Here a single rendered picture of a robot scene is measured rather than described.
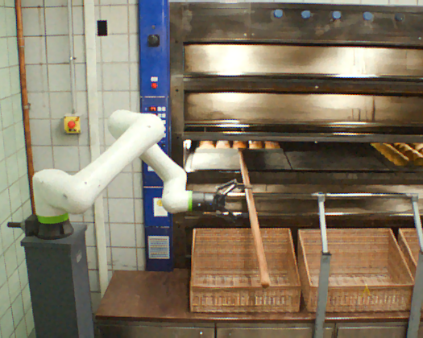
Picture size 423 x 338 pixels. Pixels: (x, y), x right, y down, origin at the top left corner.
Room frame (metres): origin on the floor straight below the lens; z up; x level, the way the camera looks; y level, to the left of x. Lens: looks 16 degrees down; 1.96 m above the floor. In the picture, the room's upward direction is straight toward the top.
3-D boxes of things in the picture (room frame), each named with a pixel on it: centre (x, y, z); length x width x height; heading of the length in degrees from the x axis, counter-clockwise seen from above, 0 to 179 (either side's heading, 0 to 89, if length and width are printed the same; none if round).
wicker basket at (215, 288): (2.54, -0.18, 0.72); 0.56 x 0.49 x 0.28; 89
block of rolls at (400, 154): (3.21, -1.35, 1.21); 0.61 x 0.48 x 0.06; 178
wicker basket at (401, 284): (2.52, -0.78, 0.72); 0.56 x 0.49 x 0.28; 89
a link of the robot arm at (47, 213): (1.84, 0.59, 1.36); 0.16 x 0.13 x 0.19; 49
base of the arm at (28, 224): (1.85, 0.65, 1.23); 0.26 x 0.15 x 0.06; 86
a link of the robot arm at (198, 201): (2.26, 0.05, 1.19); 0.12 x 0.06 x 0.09; 179
